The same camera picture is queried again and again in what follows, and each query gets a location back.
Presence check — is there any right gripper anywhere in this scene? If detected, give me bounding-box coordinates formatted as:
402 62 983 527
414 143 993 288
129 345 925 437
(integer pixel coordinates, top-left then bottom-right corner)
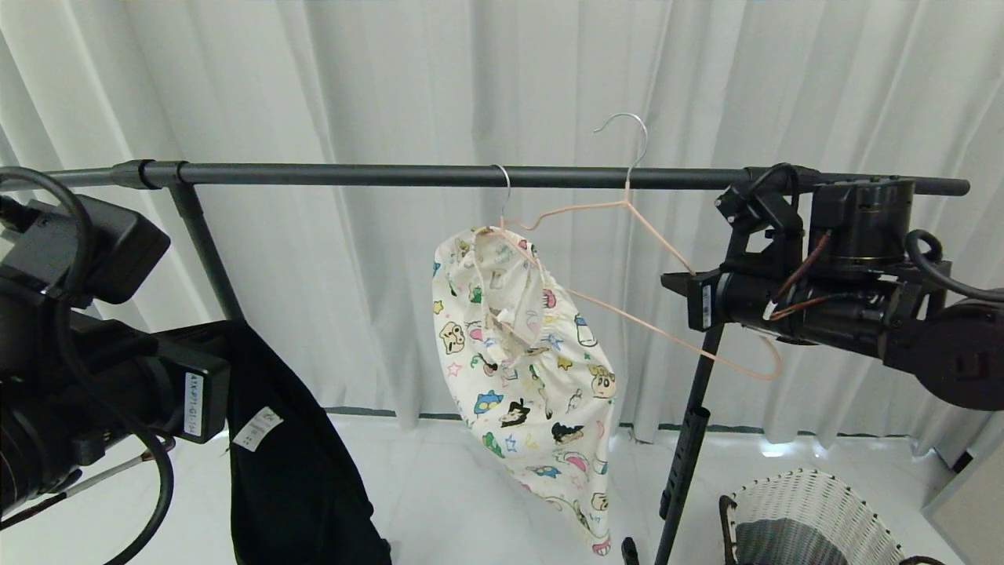
661 267 903 358

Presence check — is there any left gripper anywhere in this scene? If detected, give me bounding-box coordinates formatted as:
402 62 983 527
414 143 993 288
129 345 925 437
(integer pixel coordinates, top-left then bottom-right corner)
47 322 232 479

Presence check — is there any pink clothes hanger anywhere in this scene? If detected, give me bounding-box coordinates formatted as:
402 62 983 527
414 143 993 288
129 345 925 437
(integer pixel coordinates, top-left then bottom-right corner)
471 163 554 354
502 112 784 381

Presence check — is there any black garment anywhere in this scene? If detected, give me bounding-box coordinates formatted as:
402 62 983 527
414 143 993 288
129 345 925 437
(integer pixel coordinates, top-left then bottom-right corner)
169 320 393 565

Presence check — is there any cream printed garment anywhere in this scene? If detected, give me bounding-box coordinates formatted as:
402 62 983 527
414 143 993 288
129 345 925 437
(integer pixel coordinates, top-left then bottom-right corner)
431 226 619 556

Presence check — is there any white laundry basket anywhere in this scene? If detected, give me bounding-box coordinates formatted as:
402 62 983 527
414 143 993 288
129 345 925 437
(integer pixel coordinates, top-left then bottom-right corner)
719 469 946 565

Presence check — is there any black clothes rack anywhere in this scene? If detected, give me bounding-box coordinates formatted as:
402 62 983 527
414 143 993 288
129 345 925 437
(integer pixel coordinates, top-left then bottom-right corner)
0 159 971 565

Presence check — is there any white curtain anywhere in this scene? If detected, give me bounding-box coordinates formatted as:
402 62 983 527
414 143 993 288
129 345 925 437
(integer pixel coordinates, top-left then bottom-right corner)
0 0 1004 464

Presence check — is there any black cable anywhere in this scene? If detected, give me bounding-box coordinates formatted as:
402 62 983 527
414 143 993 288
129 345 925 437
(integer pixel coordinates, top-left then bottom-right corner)
0 166 175 565
749 162 802 209
904 229 1004 304

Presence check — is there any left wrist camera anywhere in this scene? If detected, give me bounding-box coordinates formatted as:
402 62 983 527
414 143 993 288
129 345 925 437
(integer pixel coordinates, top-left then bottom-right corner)
0 192 172 308

